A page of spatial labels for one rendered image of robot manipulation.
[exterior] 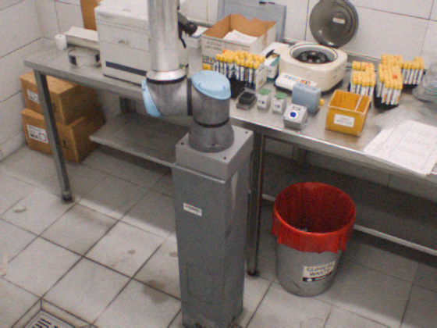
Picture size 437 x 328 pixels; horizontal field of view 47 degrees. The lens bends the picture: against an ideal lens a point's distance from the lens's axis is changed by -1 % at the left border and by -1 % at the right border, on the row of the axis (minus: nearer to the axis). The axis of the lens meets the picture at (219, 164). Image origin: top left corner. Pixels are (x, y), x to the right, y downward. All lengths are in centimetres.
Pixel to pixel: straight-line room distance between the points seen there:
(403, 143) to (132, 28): 111
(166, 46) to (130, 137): 152
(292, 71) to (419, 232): 95
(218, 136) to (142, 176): 155
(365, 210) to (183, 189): 108
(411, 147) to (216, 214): 71
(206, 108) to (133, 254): 125
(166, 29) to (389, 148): 86
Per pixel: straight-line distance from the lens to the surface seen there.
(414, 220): 255
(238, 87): 211
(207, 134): 161
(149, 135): 297
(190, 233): 187
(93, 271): 260
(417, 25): 233
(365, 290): 255
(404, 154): 184
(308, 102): 198
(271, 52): 235
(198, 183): 169
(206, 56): 232
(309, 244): 216
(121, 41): 216
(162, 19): 150
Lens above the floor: 189
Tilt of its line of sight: 37 degrees down
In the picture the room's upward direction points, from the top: straight up
